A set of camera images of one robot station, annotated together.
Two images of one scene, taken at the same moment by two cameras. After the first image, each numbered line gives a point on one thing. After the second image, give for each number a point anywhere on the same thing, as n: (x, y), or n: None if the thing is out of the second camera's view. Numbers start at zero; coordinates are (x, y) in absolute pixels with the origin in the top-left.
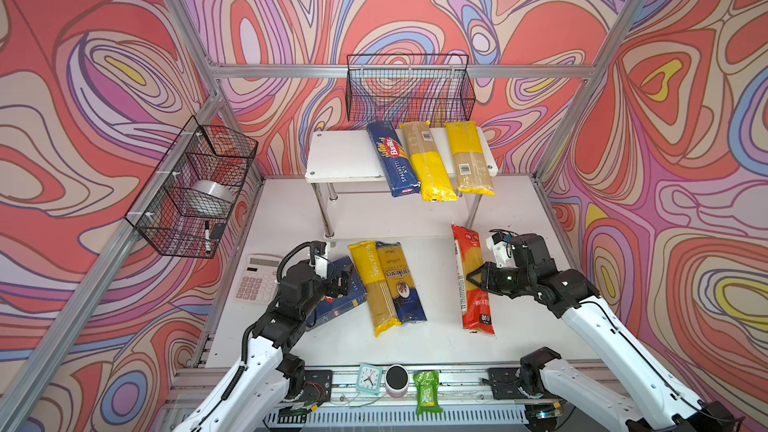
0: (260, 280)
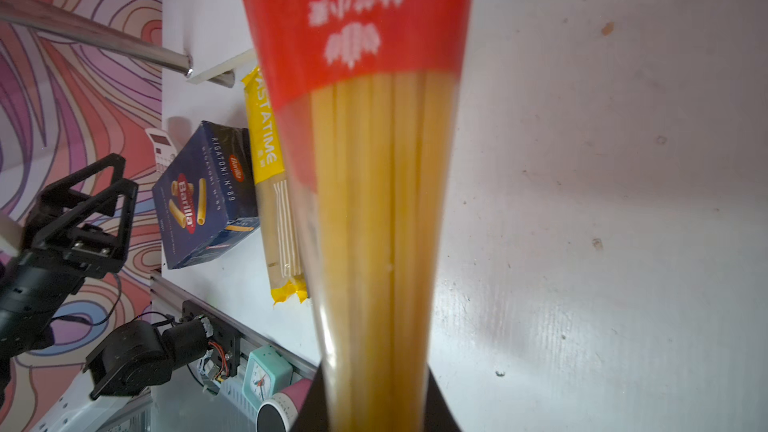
0: (165, 149)
